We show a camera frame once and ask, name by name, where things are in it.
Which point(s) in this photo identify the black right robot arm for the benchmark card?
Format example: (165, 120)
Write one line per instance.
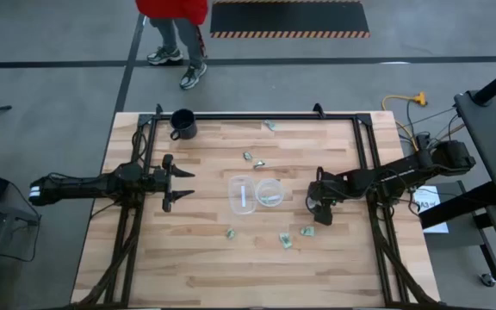
(403, 172)

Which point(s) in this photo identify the person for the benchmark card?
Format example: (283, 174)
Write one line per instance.
(170, 8)

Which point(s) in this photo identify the black mug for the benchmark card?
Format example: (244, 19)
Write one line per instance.
(183, 122)

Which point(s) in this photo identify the round clear plastic container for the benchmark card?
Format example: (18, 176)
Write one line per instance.
(269, 185)

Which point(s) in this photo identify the caster wheel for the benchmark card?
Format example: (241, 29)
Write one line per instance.
(487, 280)

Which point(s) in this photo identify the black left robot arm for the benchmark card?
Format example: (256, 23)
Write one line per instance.
(80, 185)

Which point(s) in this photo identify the white paper sheet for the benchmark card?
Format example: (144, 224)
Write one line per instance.
(429, 200)

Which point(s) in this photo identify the black power strip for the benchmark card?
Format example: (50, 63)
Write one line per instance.
(423, 140)

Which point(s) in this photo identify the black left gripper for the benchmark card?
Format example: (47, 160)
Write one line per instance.
(162, 181)

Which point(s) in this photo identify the black equipment stand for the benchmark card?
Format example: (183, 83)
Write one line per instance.
(454, 208)

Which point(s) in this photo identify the rectangular clear plastic container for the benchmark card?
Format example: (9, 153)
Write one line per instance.
(242, 208)

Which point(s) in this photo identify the grey side table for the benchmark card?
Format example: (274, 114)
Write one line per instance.
(11, 215)

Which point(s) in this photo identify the black desk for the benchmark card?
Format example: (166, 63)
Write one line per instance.
(493, 142)

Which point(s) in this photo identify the black hazard-striped floor mat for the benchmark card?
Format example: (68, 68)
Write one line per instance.
(289, 17)

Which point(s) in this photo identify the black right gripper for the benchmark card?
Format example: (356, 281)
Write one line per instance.
(325, 194)

